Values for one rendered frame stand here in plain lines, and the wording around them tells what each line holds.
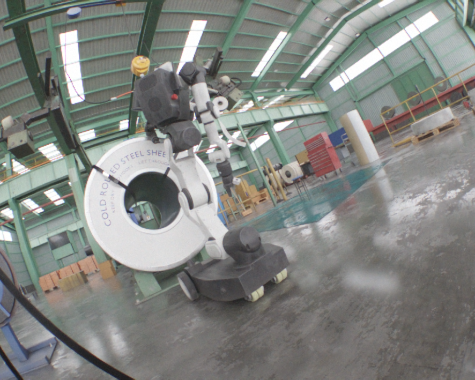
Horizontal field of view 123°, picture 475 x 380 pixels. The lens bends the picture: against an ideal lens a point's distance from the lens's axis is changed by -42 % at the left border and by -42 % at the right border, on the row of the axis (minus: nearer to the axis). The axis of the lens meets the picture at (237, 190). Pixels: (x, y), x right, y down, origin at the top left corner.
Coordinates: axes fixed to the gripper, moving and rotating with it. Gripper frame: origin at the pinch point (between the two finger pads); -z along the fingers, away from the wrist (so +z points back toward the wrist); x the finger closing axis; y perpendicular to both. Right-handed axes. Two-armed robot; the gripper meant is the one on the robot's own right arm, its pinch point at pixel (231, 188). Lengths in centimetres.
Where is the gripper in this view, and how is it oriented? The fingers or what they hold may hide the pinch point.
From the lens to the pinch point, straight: 141.7
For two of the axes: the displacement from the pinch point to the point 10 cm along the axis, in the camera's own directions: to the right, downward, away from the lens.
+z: -2.9, -8.7, -3.9
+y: -9.3, 1.8, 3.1
